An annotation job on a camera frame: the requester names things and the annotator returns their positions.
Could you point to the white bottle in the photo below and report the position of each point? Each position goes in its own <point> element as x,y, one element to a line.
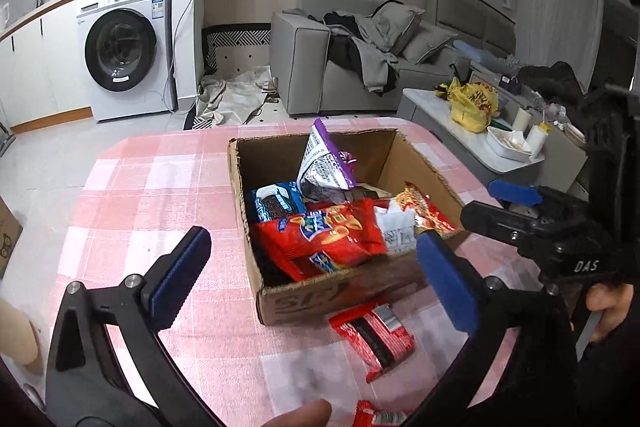
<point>537,139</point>
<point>522,118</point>

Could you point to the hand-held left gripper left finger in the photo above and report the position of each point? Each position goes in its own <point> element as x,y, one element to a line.
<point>182,277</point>

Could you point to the dark clothes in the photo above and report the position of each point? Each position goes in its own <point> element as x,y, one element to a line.
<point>345,42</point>

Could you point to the grey cushion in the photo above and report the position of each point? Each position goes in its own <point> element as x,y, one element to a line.
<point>395,24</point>
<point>427,44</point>

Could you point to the white kitchen cabinet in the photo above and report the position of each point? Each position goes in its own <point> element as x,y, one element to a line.
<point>45,72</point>

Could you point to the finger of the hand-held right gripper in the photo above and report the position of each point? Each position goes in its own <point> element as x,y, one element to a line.
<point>512,192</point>
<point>495,219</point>

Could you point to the black and white patterned rug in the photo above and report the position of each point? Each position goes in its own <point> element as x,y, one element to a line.
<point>235,42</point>

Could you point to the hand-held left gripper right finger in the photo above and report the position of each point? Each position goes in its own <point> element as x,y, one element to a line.
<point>445,282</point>

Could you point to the grey garment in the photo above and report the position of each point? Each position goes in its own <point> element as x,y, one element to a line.
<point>375,62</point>

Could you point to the flat cardboard carton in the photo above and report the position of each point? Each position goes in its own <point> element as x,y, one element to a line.
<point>7,242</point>

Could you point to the yellow plastic bag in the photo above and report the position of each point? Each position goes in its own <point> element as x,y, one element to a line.
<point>470,107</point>

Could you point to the blue rolled mat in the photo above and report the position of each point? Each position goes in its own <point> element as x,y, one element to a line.
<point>475,53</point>

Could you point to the pink checked tablecloth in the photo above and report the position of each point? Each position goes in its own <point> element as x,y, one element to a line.
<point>150,207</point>

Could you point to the white dish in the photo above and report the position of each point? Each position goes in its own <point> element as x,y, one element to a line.
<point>502,147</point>

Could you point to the red wafer packet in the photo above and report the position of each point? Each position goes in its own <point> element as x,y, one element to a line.
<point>375,417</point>
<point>372,337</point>

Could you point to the person's left hand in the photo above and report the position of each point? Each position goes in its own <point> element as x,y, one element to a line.
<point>300,417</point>

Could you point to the black jacket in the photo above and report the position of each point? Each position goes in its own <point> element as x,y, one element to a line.
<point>555,82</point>

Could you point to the blue cookie packet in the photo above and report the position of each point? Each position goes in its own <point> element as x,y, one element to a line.
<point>275,204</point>

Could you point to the purple candy packet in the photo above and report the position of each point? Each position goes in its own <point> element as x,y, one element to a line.
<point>320,162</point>

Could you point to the cardboard box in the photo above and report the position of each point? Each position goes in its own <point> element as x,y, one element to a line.
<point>310,302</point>

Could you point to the person's right hand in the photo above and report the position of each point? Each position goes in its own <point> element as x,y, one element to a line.
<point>610,302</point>

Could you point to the grey sofa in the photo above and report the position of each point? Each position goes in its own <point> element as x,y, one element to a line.
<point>300,62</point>

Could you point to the white cloth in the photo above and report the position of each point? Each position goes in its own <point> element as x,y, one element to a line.
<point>230,99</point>

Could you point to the large red chip packet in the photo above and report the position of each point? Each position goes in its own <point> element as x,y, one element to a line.
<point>320,247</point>

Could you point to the orange spicy snack packet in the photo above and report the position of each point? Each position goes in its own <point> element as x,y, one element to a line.
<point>422,209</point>

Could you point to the grey coffee table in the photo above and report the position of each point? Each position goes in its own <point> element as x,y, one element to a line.
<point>430,107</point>

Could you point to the white washing machine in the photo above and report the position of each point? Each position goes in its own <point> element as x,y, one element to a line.
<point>120,49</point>

